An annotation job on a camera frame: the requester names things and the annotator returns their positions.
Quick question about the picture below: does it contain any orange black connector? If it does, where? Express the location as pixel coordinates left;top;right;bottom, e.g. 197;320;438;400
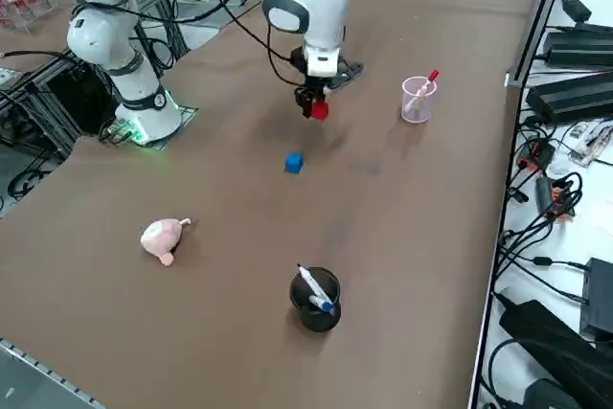
518;138;556;171

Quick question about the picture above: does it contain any grey perforated rail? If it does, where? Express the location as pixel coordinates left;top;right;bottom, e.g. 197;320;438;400
0;337;104;409

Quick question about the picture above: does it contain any aluminium frame post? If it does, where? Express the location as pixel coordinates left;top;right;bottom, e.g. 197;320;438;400
506;0;576;88

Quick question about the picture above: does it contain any black pen holder cup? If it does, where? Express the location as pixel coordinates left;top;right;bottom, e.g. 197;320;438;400
288;266;343;333

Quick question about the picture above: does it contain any red capped pen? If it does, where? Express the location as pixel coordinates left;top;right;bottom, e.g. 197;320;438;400
404;68;441;113

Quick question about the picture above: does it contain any black power brick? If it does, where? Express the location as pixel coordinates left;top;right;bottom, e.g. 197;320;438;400
544;31;613;70
525;71;613;126

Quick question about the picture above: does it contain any black box device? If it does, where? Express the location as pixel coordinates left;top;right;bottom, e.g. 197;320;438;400
579;258;613;339

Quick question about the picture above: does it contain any small black adapter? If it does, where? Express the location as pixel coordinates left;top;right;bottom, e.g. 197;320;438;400
560;0;594;23

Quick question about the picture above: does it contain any pink plush toy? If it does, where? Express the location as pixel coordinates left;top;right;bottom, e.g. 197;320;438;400
139;216;193;267

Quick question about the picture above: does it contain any blue magnetic block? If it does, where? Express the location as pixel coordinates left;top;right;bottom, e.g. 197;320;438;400
284;151;305;175

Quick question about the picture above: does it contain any slim black adapter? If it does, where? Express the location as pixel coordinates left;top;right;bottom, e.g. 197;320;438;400
534;176;556;215

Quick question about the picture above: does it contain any aluminium frame structure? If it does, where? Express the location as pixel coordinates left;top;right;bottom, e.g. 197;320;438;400
0;52;121;161

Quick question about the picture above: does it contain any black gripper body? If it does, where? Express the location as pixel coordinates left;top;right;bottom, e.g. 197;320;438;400
291;47;353;92

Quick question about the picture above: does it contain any clear pink plastic cup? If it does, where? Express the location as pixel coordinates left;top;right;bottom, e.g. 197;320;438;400
400;75;439;125

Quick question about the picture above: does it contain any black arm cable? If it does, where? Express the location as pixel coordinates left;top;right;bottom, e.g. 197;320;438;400
191;0;307;89

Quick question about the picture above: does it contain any orange plug connector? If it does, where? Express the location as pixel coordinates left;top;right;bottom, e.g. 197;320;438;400
545;188;579;222

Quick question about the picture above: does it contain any white marker blue cap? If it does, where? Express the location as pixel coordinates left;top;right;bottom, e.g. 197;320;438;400
296;262;335;312

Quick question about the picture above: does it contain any printed plastic packet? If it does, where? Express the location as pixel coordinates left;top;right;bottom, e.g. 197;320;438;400
568;120;613;169

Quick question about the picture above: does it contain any black cable white tip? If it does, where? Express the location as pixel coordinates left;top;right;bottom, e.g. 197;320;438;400
0;48;69;59

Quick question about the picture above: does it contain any large black equipment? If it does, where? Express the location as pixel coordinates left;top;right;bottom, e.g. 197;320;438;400
497;300;613;409

